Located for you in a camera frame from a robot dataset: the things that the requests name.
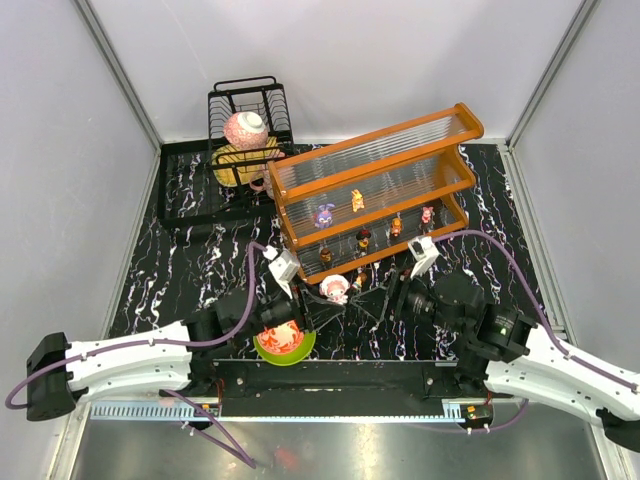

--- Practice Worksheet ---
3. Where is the pink flamingo toy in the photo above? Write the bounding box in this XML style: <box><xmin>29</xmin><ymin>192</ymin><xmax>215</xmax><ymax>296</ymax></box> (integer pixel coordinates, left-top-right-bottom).
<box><xmin>319</xmin><ymin>275</ymin><xmax>351</xmax><ymax>305</ymax></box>

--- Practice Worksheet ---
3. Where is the purple bunny toy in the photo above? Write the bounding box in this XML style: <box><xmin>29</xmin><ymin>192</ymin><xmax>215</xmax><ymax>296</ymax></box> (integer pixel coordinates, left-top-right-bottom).
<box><xmin>314</xmin><ymin>203</ymin><xmax>335</xmax><ymax>229</ymax></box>

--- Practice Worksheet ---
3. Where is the small orange figure toy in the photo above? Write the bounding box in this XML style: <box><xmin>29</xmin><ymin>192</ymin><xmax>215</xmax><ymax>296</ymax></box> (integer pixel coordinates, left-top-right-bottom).
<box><xmin>351</xmin><ymin>189</ymin><xmax>365</xmax><ymax>213</ymax></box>

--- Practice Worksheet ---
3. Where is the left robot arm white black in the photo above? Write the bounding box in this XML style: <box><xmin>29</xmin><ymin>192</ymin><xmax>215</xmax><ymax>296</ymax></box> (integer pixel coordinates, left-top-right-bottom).
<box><xmin>26</xmin><ymin>286</ymin><xmax>348</xmax><ymax>422</ymax></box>

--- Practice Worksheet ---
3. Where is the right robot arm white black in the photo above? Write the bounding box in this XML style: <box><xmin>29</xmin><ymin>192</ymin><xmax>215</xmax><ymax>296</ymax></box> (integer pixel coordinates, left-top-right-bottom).
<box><xmin>348</xmin><ymin>273</ymin><xmax>639</xmax><ymax>451</ymax></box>

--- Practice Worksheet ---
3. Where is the brown figure toy on shelf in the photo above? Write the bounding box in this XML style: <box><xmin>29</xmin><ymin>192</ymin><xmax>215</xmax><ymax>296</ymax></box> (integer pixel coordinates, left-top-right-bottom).
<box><xmin>320</xmin><ymin>248</ymin><xmax>332</xmax><ymax>263</ymax></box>

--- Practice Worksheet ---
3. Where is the orange figure toy on shelf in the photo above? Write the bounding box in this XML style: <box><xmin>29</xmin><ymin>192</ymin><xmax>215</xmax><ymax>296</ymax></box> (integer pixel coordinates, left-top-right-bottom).
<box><xmin>390</xmin><ymin>217</ymin><xmax>403</xmax><ymax>238</ymax></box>

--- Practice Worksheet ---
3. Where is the orange clear display shelf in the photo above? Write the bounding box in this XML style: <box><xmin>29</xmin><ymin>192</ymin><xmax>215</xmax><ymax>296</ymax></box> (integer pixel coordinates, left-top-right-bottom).
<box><xmin>268</xmin><ymin>103</ymin><xmax>484</xmax><ymax>284</ymax></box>

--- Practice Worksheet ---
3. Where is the brown haired boy toy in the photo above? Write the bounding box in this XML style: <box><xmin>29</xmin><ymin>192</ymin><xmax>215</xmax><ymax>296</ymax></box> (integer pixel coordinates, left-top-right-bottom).
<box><xmin>352</xmin><ymin>272</ymin><xmax>368</xmax><ymax>291</ymax></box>

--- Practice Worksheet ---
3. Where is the green bowl red pattern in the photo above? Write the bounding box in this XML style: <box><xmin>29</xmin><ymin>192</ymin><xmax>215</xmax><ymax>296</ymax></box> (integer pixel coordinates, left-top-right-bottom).
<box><xmin>253</xmin><ymin>320</ymin><xmax>316</xmax><ymax>367</ymax></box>

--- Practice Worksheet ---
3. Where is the black haired figure toy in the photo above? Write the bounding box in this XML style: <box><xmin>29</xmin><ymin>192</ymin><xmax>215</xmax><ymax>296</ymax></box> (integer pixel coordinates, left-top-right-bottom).
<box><xmin>356</xmin><ymin>229</ymin><xmax>371</xmax><ymax>252</ymax></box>

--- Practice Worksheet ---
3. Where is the pink pig toy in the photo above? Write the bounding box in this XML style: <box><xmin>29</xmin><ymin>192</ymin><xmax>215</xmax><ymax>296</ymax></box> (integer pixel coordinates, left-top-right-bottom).
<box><xmin>421</xmin><ymin>206</ymin><xmax>434</xmax><ymax>225</ymax></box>

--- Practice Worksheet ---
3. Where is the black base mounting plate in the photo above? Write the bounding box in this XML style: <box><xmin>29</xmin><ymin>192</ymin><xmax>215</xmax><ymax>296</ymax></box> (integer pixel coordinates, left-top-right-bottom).
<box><xmin>212</xmin><ymin>359</ymin><xmax>516</xmax><ymax>419</ymax></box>

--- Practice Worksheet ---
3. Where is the black marble pattern mat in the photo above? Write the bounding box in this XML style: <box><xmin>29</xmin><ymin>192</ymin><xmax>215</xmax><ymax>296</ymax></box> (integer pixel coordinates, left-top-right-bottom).
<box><xmin>99</xmin><ymin>142</ymin><xmax>561</xmax><ymax>362</ymax></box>

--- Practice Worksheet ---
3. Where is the pink mug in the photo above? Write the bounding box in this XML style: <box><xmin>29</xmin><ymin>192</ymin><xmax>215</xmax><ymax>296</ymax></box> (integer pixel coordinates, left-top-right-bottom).
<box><xmin>249</xmin><ymin>169</ymin><xmax>274</xmax><ymax>199</ymax></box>

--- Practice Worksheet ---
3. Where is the yellow patterned bowl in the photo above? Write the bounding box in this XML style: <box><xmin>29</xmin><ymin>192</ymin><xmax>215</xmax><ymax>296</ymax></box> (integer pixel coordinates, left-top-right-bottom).
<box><xmin>211</xmin><ymin>136</ymin><xmax>284</xmax><ymax>187</ymax></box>

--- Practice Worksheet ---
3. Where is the pink patterned bowl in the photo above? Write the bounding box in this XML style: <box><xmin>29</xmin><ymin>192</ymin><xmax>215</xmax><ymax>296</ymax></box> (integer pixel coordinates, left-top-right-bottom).
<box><xmin>223</xmin><ymin>111</ymin><xmax>268</xmax><ymax>150</ymax></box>

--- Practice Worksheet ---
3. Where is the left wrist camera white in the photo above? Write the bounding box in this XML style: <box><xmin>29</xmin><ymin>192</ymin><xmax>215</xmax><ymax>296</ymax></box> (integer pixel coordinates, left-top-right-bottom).
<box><xmin>263</xmin><ymin>246</ymin><xmax>300</xmax><ymax>299</ymax></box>

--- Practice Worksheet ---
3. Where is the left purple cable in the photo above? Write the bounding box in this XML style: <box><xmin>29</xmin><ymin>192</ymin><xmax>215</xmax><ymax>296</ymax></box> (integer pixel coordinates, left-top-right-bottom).
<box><xmin>4</xmin><ymin>242</ymin><xmax>271</xmax><ymax>470</ymax></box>

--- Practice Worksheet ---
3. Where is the purple cable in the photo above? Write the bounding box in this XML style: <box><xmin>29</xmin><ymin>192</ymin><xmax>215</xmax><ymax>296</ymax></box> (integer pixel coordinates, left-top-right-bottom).
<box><xmin>4</xmin><ymin>242</ymin><xmax>271</xmax><ymax>470</ymax></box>
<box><xmin>432</xmin><ymin>229</ymin><xmax>640</xmax><ymax>434</ymax></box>

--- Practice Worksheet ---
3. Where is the black wire dish rack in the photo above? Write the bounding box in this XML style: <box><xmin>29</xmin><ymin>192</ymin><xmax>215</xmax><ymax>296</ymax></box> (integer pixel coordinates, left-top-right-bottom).
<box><xmin>157</xmin><ymin>75</ymin><xmax>294</xmax><ymax>229</ymax></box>

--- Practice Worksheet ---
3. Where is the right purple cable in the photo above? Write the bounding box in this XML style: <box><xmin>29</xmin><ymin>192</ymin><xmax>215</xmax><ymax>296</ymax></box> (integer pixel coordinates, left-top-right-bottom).
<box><xmin>432</xmin><ymin>229</ymin><xmax>640</xmax><ymax>434</ymax></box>

